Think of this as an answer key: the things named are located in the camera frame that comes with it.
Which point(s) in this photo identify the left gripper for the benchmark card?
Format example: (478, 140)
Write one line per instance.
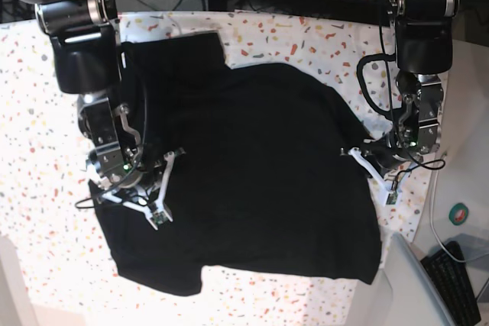
(383, 156)

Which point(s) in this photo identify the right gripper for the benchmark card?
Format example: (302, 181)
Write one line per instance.
(147, 179)

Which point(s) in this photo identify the black t-shirt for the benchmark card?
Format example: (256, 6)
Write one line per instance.
(264, 184)

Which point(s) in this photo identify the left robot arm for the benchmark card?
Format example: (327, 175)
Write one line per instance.
(423, 50)

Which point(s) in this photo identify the terrazzo pattern tablecloth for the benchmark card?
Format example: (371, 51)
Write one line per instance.
(55, 264)

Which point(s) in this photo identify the black keyboard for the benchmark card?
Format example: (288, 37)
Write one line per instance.
(453, 284)

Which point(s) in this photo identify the grey laptop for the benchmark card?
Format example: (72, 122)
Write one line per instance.
(415, 300)

